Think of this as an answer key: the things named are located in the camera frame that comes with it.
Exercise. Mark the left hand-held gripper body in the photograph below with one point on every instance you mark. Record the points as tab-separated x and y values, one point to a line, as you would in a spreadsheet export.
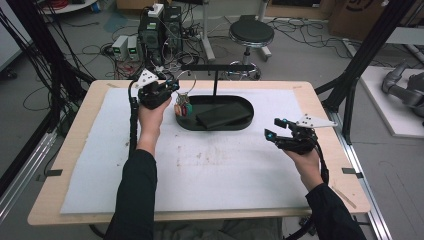
151	95

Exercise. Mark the person's left hand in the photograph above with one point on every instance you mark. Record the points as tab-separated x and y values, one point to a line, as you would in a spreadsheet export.
151	123

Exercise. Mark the person's right hand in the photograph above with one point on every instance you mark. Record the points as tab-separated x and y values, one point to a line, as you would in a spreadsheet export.
306	168

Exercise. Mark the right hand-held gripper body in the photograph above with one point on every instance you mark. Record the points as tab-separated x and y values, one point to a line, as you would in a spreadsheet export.
300	140

